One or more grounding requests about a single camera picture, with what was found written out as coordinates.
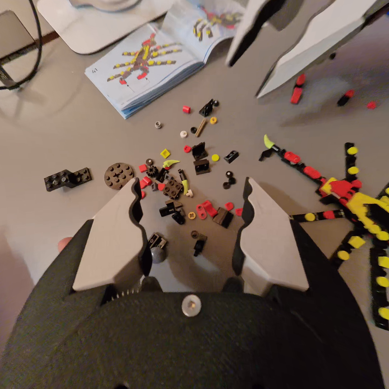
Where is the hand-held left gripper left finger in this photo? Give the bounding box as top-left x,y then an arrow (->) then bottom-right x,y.
72,178 -> 153,293

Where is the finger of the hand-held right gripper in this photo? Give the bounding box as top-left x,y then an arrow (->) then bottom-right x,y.
255,0 -> 383,99
226,0 -> 287,67

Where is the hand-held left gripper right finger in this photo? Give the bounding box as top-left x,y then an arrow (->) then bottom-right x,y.
232,177 -> 310,298

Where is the red black lego claw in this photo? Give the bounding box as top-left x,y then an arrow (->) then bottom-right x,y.
290,74 -> 306,105

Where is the small black red lego assembly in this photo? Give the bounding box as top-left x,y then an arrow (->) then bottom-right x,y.
336,89 -> 355,107

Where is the pile of lego pieces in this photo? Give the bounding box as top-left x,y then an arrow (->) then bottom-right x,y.
138,141 -> 244,257

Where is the black yellow lego scorpion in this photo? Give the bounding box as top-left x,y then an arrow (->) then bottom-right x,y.
258,134 -> 389,331

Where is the lego instruction booklet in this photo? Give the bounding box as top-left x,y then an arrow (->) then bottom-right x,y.
84,0 -> 245,120

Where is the black round lego plate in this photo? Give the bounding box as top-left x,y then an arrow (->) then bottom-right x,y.
104,162 -> 134,191

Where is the white tablet stand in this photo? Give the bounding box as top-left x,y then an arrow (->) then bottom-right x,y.
36,0 -> 171,56

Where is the black lego bracket with pin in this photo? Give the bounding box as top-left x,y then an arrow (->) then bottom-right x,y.
199,99 -> 220,117

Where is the black cable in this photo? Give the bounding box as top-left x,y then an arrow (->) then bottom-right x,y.
0,0 -> 44,91

